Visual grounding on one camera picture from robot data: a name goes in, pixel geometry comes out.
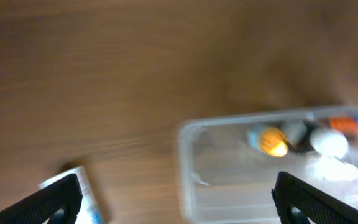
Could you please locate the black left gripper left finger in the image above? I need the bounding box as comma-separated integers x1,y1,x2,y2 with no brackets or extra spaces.
0,174,83,224

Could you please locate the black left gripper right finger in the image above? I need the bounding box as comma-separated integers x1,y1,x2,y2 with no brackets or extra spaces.
272,172,358,224

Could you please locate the white and green box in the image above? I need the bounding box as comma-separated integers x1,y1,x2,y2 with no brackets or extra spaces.
39,166,105,224

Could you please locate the white squeeze bottle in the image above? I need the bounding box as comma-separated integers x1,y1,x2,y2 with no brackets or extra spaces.
306,156,358,182

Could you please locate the small jar with gold lid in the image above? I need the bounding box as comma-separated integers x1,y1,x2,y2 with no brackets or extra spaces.
247,124,289,157

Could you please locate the dark bottle with white cap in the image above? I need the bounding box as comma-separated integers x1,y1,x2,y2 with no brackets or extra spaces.
281,121,349,159

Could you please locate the orange tube with white cap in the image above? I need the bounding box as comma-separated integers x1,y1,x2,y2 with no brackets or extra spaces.
328,115,358,134

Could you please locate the clear plastic container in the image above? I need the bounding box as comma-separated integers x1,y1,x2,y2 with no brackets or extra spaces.
177,106,358,223

